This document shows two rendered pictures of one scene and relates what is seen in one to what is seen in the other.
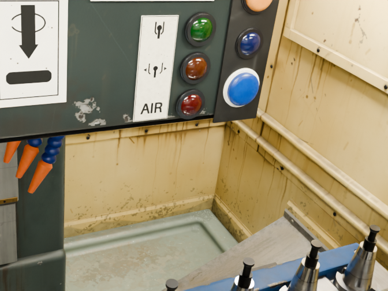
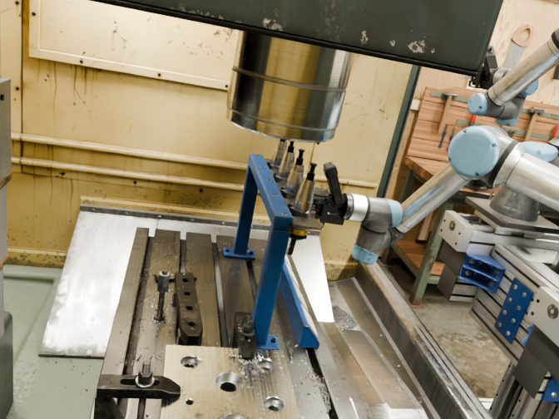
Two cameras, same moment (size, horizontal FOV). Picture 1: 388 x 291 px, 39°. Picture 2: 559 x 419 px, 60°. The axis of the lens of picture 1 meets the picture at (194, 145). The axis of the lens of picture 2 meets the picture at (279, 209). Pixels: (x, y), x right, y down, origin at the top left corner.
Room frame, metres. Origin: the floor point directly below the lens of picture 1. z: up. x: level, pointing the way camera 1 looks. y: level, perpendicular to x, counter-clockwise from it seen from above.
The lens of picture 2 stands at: (0.24, 0.97, 1.58)
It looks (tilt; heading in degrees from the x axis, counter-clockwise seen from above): 20 degrees down; 288
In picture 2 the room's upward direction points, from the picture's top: 12 degrees clockwise
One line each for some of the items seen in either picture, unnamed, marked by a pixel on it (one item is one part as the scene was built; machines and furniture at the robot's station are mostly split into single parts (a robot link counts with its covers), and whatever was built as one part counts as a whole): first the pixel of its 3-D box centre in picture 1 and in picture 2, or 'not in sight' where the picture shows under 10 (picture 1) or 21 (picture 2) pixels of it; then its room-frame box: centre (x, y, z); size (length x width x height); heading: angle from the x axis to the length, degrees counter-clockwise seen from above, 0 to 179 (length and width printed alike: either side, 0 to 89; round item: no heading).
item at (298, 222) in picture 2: not in sight; (307, 223); (0.46, 0.05, 1.21); 0.07 x 0.05 x 0.01; 32
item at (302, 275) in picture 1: (305, 281); (287, 164); (0.61, -0.18, 1.26); 0.04 x 0.04 x 0.07
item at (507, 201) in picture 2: not in sight; (517, 198); (-0.02, -0.73, 1.21); 0.15 x 0.15 x 0.10
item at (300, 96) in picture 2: not in sight; (288, 85); (0.46, 0.33, 1.51); 0.16 x 0.16 x 0.12
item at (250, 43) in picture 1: (249, 43); not in sight; (0.44, -0.03, 1.64); 0.02 x 0.01 x 0.02; 122
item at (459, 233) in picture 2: not in sight; (502, 236); (-0.02, -0.73, 1.07); 0.40 x 0.13 x 0.09; 30
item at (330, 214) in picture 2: not in sight; (325, 205); (0.50, -0.25, 1.16); 0.12 x 0.08 x 0.09; 31
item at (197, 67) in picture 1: (196, 68); not in sight; (0.42, 0.01, 1.62); 0.02 x 0.01 x 0.02; 122
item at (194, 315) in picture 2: not in sight; (186, 312); (0.68, 0.11, 0.93); 0.26 x 0.05 x 0.06; 127
